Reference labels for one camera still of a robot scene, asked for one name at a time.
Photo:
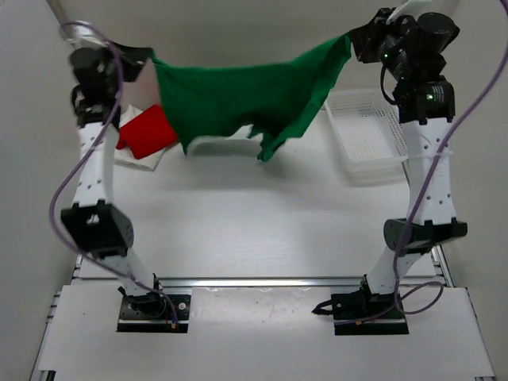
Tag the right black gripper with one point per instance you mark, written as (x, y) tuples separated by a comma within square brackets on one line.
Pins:
[(363, 45)]

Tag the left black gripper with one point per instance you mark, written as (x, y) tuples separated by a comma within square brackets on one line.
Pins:
[(135, 59)]

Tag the red t-shirt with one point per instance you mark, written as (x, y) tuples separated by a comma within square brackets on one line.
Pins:
[(147, 133)]

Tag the white t-shirt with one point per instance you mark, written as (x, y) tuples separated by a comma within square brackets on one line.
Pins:
[(125, 157)]

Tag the green t-shirt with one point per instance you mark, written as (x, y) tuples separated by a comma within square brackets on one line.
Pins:
[(277, 100)]

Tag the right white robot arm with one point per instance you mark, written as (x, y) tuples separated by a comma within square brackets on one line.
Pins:
[(431, 216)]

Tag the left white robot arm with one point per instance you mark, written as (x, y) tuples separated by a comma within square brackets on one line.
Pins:
[(96, 225)]

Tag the white plastic basket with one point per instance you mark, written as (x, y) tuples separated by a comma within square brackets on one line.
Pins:
[(368, 136)]

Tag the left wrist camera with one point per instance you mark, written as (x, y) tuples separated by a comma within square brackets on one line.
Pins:
[(79, 34)]

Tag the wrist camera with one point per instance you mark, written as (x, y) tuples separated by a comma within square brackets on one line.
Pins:
[(79, 34), (408, 8)]

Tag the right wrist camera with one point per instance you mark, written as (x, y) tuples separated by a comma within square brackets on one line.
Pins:
[(408, 8)]

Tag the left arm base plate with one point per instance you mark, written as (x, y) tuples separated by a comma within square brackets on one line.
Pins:
[(153, 315)]

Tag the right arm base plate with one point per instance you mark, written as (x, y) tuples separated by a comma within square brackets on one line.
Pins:
[(361, 313)]

